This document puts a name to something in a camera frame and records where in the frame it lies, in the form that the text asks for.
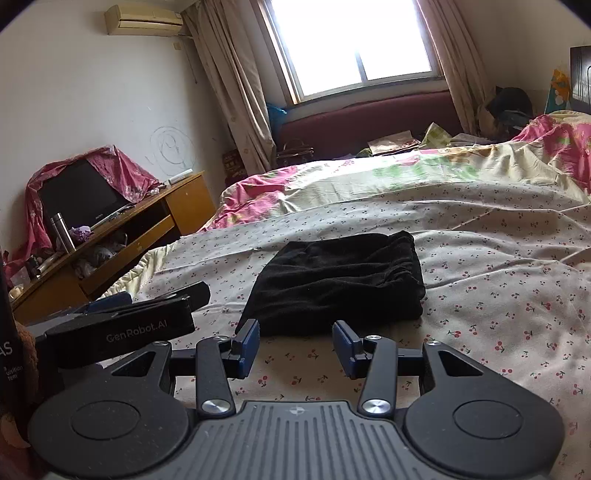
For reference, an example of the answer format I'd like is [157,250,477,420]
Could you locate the window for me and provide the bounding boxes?
[256,0,451,104]

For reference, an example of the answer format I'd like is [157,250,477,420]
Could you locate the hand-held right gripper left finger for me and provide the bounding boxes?
[111,318,260,420]

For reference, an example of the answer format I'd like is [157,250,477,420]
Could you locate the green patterned paper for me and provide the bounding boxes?
[421,121,455,148]

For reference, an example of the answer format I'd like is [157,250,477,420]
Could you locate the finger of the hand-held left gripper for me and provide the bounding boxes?
[85,291,137,315]
[131,281,212,319]

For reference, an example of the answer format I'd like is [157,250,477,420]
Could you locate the pink floral quilt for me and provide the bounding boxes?
[198,113,591,232]

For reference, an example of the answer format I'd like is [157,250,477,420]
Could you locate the wall air conditioner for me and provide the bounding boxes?
[104,4,184,37]

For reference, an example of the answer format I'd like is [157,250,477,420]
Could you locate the red box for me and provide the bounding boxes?
[223,150,247,188]

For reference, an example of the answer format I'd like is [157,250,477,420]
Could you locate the wooden television cabinet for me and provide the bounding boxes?
[9,171,218,324]

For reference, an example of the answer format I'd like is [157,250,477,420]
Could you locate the steel thermos bottle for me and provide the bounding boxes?
[50,212,77,254]

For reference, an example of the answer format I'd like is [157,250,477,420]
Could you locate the brown patterned magazine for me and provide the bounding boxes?
[367,130,422,157]

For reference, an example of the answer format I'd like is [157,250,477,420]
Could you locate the black television with pink cover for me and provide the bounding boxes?
[25,144,162,252]

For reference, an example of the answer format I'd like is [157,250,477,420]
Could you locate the cherry print bed sheet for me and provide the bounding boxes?
[99,182,591,418]

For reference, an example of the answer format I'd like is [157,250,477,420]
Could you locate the dark clothes pile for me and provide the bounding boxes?
[478,85,534,137]

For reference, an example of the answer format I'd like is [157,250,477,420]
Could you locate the black pants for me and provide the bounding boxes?
[235,231,426,337]

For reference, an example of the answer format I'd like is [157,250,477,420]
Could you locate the maroon window bench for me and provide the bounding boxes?
[277,90,465,160]

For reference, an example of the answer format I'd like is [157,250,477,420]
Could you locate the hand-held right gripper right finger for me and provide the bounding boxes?
[332,320,490,420]

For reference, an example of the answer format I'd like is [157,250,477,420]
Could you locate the brown handbag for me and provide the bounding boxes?
[276,138,315,162]

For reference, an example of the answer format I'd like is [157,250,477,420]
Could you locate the person's left forearm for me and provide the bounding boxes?
[0,323,40,480]

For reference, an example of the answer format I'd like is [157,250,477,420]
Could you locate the clear plastic bag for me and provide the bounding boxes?
[76,231,127,278]

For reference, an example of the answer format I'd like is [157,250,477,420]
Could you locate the blue plastic bag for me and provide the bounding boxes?
[267,104,288,134]

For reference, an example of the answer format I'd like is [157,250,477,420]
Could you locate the dark wooden furniture panel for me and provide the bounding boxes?
[570,45,591,114]

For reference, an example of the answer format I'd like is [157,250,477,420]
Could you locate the colourful floral bag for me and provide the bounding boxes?
[545,68,573,114]

